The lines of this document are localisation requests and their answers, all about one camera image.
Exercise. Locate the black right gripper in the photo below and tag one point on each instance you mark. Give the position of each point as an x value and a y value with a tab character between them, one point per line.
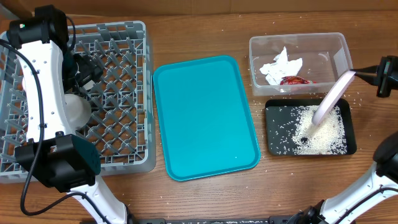
385	68

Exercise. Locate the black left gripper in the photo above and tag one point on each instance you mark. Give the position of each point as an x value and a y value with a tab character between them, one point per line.
90	70

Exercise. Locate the grey metal bowl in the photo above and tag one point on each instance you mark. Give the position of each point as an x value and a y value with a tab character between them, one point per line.
78	111

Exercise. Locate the white plate with rice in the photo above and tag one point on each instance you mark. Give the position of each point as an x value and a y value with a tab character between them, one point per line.
332	97

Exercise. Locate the red snack wrapper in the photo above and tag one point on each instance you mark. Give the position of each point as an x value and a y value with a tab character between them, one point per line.
294	80

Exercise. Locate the white napkin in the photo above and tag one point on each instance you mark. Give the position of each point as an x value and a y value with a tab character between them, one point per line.
281	67

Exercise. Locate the white plastic cup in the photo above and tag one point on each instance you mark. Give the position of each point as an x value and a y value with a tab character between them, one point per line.
88	86

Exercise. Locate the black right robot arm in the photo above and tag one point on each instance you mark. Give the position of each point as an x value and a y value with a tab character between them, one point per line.
380	181

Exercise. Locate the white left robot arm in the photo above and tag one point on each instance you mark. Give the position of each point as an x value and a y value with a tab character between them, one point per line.
54	154

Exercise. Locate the grey dishwasher rack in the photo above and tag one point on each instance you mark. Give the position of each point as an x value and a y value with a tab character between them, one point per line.
122	119

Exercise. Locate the spilled rice pile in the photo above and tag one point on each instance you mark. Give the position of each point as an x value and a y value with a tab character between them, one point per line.
290	132

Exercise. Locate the clear plastic bin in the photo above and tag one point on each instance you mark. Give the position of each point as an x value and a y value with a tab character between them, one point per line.
325	57

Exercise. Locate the black tray bin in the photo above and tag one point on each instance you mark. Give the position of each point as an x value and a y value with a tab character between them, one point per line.
345	112

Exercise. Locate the teal plastic tray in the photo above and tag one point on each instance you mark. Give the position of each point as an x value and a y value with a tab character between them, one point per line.
205	120

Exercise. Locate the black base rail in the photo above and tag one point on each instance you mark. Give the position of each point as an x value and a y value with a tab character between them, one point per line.
280	219

